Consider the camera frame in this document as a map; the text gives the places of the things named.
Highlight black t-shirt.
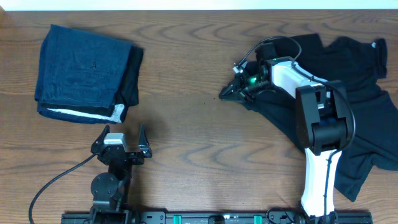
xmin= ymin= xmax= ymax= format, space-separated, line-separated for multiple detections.
xmin=241 ymin=33 xmax=398 ymax=203

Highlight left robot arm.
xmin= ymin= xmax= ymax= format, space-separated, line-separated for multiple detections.
xmin=88 ymin=125 xmax=152 ymax=224

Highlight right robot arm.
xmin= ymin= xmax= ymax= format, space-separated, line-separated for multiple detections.
xmin=219 ymin=42 xmax=356 ymax=223

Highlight folded black garment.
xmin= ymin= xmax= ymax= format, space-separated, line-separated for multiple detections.
xmin=116 ymin=47 xmax=144 ymax=123

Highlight folded dark blue jeans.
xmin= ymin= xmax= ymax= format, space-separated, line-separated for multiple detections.
xmin=34 ymin=24 xmax=134 ymax=124

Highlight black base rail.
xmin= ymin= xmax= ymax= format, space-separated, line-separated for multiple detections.
xmin=61 ymin=210 xmax=373 ymax=224

